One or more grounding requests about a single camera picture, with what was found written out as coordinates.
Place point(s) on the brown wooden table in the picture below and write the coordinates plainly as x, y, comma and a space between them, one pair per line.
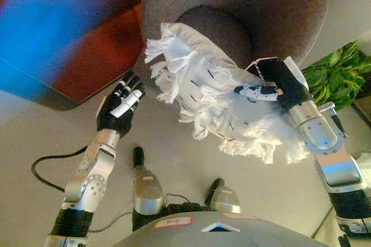
95, 55

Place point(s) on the silver right robot leg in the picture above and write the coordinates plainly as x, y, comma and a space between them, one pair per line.
226, 200

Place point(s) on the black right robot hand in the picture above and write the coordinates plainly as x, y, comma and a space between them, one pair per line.
287, 84

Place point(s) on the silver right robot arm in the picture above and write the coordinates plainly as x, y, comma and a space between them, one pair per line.
333, 160

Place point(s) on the white fringed throw pillow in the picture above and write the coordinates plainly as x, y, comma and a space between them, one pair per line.
208, 90

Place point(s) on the silver robot leg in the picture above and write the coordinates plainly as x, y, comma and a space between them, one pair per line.
147, 194
226, 200

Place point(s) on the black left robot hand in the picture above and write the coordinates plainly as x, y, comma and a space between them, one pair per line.
114, 119

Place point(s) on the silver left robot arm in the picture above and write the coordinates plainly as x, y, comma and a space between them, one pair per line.
90, 183

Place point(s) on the silver left robot leg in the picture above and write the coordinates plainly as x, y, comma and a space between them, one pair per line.
147, 194

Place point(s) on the grey robot torso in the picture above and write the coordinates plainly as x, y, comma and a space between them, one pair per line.
220, 236

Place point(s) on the green leafy potted plant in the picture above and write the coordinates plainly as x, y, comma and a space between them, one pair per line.
336, 79

